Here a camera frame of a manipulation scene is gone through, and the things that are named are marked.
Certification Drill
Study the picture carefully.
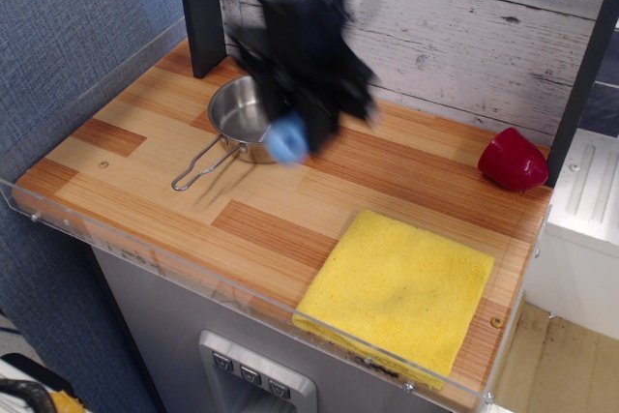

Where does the dark vertical post left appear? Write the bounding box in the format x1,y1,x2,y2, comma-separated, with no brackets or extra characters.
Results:
182,0,227,78

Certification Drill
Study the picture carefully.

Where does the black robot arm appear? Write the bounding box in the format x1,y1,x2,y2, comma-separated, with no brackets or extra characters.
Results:
231,0,375,163

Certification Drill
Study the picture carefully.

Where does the yellow folded cloth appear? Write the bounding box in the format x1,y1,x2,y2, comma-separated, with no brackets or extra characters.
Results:
292,210,494,390

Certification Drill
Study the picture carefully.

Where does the blue handled grey spoon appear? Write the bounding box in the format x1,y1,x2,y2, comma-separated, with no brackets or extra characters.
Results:
263,112,310,164

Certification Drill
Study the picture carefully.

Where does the red plastic cup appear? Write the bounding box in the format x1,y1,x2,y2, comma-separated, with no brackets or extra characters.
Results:
478,128,549,192

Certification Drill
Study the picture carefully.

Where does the yellow black cables corner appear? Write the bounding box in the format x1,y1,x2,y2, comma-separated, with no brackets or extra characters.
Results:
1,353,90,413

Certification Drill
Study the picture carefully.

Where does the small steel pot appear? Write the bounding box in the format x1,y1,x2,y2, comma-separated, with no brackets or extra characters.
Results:
171,75,275,192

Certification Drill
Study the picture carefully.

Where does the clear acrylic guard rail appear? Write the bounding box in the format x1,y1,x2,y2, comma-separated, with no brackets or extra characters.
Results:
3,174,487,411

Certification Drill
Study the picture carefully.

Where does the dark vertical post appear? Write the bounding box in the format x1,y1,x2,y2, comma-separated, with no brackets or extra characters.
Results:
182,0,227,78
545,0,618,188

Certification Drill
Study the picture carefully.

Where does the silver toy fridge cabinet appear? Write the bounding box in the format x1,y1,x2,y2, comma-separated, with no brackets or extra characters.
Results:
95,250,447,412

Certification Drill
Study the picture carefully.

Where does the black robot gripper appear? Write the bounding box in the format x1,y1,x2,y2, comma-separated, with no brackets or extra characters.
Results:
232,0,375,153

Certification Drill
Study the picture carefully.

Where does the dark vertical post right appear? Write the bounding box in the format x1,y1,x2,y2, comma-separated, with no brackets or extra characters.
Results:
545,0,618,188

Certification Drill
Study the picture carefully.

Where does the white toy sink unit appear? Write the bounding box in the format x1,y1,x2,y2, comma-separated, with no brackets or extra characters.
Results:
523,130,618,339

